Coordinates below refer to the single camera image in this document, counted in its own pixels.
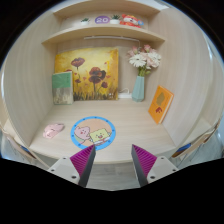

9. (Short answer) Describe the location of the round cartoon mouse pad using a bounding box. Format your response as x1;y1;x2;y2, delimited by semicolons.
70;116;116;150

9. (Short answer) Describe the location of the pink and white flower bouquet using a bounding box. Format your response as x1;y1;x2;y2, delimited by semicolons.
127;44;161;77

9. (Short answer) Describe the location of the white power adapter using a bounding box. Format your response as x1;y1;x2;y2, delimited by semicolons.
118;88;132;99

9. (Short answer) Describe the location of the teal geometric vase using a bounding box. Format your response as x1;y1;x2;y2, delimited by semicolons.
132;76;145;102

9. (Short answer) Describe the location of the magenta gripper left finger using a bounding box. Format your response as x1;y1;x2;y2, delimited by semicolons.
70;145;96;187

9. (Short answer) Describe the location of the orange book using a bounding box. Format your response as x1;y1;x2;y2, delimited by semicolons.
148;86;174;124

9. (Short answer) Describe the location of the small potted plant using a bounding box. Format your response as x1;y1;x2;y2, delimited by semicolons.
110;15;120;24
81;18;90;25

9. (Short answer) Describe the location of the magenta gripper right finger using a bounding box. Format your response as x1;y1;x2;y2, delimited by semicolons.
131;145;157;187

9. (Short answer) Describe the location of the small potted plant right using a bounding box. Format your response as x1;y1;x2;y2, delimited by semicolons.
110;15;120;24

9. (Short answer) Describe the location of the small potted plant left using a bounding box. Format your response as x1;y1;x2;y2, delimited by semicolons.
81;18;90;25

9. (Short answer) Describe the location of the wooden upper shelf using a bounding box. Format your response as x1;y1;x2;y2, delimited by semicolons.
43;25;166;44

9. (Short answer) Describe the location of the yellow poppy flower painting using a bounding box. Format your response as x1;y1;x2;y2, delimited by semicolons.
54;47;119;101

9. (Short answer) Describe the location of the white light bar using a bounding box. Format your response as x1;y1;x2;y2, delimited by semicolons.
84;36;136;41

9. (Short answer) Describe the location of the purple round number sign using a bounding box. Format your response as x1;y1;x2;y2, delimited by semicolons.
95;16;110;24

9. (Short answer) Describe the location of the red orange plush toy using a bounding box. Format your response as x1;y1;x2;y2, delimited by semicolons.
120;14;144;28

